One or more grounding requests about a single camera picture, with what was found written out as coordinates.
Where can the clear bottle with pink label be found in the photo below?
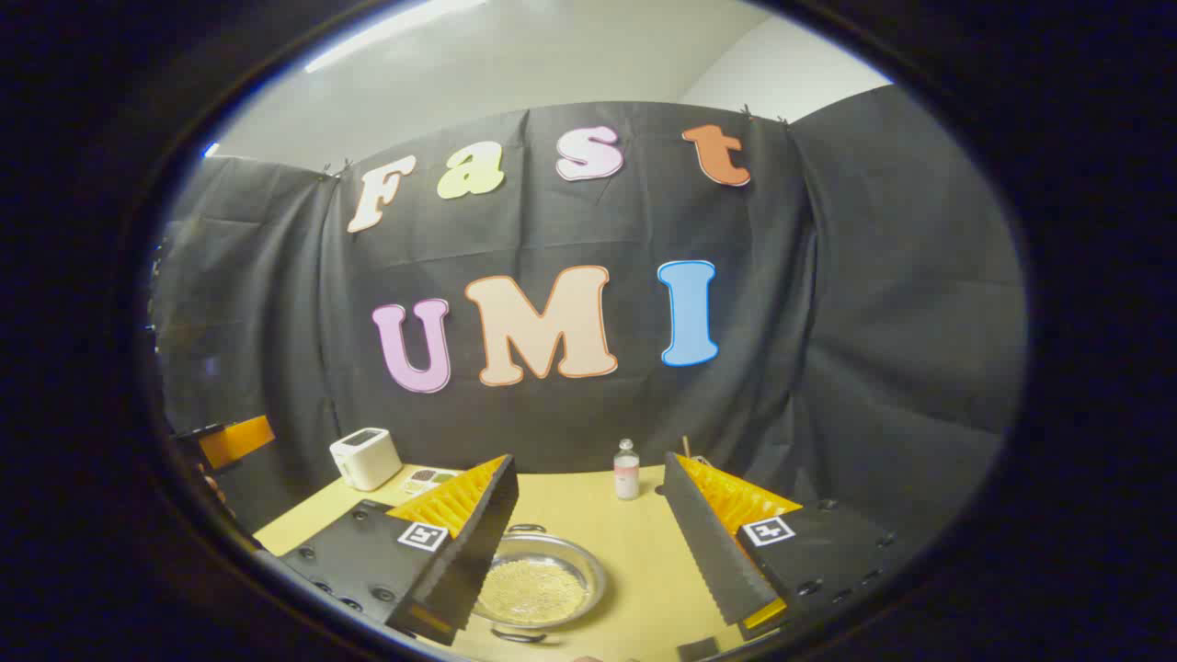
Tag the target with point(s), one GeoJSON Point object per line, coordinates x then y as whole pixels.
{"type": "Point", "coordinates": [626, 473]}

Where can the black backdrop cloth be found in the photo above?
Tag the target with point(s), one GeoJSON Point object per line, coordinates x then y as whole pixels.
{"type": "Point", "coordinates": [828, 322]}

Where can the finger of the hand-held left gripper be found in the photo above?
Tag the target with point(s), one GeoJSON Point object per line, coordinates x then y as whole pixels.
{"type": "Point", "coordinates": [234, 439]}

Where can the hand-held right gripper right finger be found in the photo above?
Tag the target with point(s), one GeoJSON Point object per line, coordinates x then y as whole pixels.
{"type": "Point", "coordinates": [703, 542]}

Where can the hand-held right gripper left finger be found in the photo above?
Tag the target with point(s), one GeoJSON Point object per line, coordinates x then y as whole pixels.
{"type": "Point", "coordinates": [478, 542]}

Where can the white toaster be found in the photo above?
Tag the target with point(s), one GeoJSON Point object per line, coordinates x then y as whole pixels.
{"type": "Point", "coordinates": [366, 458]}

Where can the steel pot with beans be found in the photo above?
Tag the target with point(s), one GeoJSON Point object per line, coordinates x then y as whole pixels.
{"type": "Point", "coordinates": [538, 588]}

